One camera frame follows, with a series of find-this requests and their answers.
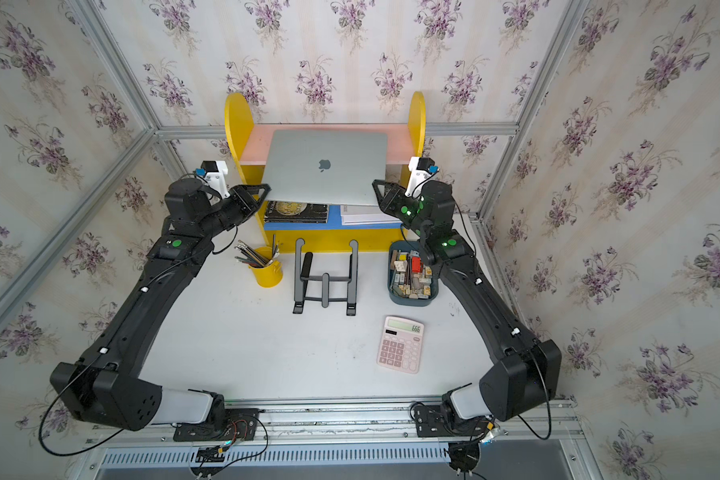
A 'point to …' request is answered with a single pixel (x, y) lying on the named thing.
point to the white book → (365, 215)
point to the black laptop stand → (325, 288)
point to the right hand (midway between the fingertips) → (375, 185)
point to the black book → (296, 212)
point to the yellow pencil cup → (271, 275)
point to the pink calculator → (401, 344)
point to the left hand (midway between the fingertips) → (279, 191)
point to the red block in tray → (416, 264)
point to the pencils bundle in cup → (253, 258)
